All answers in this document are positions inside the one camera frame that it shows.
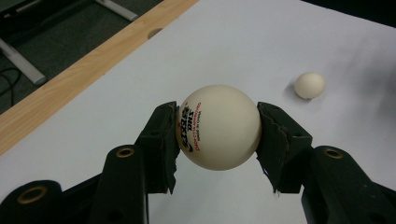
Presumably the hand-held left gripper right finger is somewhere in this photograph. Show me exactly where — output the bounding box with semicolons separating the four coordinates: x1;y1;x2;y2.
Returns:
255;101;314;194

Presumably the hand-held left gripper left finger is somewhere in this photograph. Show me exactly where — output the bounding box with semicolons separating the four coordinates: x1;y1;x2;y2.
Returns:
134;100;182;196

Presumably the white table tennis ball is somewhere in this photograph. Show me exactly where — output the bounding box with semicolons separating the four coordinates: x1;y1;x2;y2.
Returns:
175;84;262;172
293;71;327;101

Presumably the grey metal stand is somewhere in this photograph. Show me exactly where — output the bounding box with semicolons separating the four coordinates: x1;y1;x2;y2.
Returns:
0;0;140;87

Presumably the black floor cable loop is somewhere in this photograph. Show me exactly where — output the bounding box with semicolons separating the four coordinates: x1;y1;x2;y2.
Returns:
0;67;22;107

